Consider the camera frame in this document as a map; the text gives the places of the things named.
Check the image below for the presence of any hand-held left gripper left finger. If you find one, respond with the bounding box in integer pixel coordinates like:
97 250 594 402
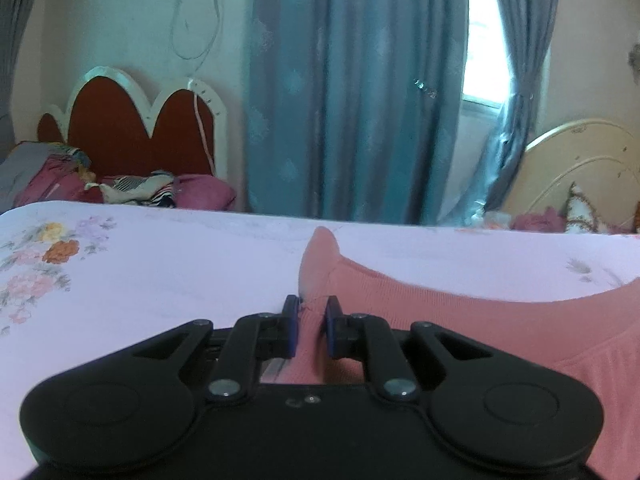
131 294 301 405

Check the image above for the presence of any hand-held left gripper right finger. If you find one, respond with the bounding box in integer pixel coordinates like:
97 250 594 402
324 296 493 405

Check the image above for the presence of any pink long-sleeved sweater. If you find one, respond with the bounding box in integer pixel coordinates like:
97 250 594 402
260 226 640 480

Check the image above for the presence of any magenta clothes pile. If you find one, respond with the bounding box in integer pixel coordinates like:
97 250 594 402
12 152 103 208

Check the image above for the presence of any floral bed sheet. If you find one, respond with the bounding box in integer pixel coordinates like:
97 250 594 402
0 201 640 480

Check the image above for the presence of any magenta pillow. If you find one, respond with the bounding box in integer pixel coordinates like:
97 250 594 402
172 174 237 211

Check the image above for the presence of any striped cloth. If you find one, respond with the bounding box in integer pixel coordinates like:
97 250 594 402
85 170 177 208

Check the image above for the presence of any magenta cloth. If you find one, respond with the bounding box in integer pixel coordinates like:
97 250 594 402
515 207 566 233

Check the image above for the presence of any wide blue curtain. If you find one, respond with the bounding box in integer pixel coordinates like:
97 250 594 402
243 0 471 225

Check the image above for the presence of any red heart-shaped headboard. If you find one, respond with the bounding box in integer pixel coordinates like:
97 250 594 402
37 66 230 201

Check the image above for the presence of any colourful patterned cloth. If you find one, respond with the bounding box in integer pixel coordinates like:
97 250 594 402
50 144 96 181

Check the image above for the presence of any patterned cushion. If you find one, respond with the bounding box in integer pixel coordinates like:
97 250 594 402
565 182 613 235

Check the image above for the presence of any cream curved headboard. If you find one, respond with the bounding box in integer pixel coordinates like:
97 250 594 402
500 119 640 233

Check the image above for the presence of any bright window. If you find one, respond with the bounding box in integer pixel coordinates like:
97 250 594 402
462 0 516 111

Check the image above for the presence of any tied-back blue curtain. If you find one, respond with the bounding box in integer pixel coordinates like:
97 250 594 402
442 0 562 226

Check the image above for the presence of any grey curtain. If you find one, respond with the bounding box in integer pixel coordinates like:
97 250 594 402
0 0 48 158

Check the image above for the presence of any white headboard cable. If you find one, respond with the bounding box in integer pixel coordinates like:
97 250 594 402
192 91 218 176

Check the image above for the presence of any looped wall cable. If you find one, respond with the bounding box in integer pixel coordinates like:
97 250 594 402
170 0 226 68

